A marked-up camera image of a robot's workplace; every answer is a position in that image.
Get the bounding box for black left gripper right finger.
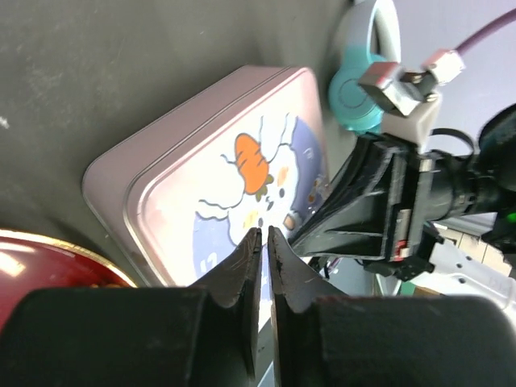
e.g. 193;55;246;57
268;227;515;386

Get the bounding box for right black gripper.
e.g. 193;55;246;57
289;136;515;281

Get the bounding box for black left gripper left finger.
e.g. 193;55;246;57
1;228;262;386

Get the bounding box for cookie tin with paper cups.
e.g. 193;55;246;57
82;64;330;288

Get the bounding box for teal macaron upper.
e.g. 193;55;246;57
327;0;402;134

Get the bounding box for red round lacquer tray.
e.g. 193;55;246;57
1;229;137;330

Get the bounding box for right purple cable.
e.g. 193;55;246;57
455;6;516;56

